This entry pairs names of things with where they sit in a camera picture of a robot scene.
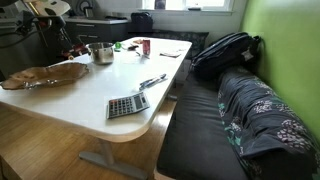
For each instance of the red trailer toy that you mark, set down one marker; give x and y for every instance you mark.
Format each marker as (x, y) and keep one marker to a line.
(76, 50)

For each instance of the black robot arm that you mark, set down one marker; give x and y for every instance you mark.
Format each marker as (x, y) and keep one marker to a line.
(39, 16)

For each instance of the grey pliers tool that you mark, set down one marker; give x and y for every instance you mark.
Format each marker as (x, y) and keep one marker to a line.
(150, 82)

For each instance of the grey calculator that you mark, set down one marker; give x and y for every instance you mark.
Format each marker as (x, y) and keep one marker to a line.
(127, 105)

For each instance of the folded paper on table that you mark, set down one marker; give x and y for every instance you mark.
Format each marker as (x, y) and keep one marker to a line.
(170, 54)

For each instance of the red can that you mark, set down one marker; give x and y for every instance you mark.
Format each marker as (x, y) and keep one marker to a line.
(146, 46)

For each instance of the green round object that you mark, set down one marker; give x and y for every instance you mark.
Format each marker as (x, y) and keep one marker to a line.
(118, 45)

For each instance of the dark grey sofa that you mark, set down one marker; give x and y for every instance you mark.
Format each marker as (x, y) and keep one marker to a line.
(195, 146)

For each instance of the steel saucepan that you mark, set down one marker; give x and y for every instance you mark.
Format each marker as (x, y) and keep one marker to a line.
(101, 52)

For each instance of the black bag on counter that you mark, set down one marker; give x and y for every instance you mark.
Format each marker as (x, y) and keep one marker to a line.
(142, 22)

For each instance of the grey table leg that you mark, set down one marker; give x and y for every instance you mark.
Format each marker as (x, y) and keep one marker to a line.
(106, 159)

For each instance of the black backpack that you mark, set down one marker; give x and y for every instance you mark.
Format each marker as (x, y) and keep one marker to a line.
(231, 50)

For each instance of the dark kitchen cabinet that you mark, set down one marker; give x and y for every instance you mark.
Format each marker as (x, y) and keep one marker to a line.
(90, 30)

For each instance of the brown wooden tray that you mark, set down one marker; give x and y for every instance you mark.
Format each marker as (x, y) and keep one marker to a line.
(55, 75)

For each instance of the dark floral blanket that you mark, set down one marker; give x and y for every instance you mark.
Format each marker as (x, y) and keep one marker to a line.
(271, 142)

